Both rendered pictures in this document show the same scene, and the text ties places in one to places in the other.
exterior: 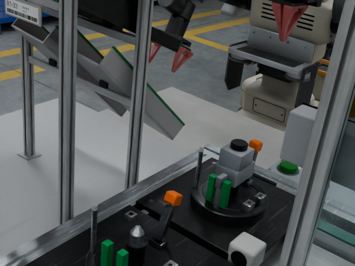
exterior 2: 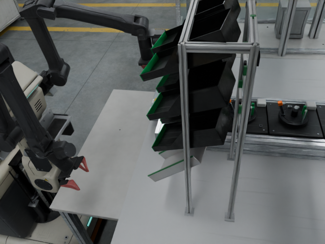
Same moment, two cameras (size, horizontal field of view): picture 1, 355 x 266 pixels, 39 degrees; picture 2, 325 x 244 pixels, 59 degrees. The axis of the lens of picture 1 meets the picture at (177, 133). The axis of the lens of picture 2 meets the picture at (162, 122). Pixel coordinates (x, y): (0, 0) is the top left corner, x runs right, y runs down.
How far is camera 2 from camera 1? 1.70 m
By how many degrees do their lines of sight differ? 85
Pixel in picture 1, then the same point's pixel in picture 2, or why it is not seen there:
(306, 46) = (49, 112)
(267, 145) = (106, 139)
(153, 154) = (148, 169)
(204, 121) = (95, 170)
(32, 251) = (256, 138)
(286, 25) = not seen: hidden behind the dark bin
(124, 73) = not seen: hidden behind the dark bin
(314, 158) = not seen: hidden behind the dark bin
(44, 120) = (150, 235)
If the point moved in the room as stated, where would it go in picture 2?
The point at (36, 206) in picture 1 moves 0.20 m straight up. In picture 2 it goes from (219, 180) to (221, 152)
